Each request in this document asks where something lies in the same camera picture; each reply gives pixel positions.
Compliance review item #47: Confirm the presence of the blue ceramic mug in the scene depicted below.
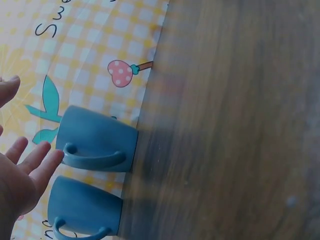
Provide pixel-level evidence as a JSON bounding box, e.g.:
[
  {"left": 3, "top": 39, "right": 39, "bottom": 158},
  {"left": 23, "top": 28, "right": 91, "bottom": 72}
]
[
  {"left": 54, "top": 104, "right": 140, "bottom": 173},
  {"left": 46, "top": 175, "right": 124, "bottom": 240}
]

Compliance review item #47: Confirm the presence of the person's left hand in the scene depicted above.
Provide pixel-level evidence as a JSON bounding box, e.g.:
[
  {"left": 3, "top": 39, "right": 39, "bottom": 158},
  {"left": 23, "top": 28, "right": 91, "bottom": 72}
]
[{"left": 0, "top": 75, "right": 65, "bottom": 240}]

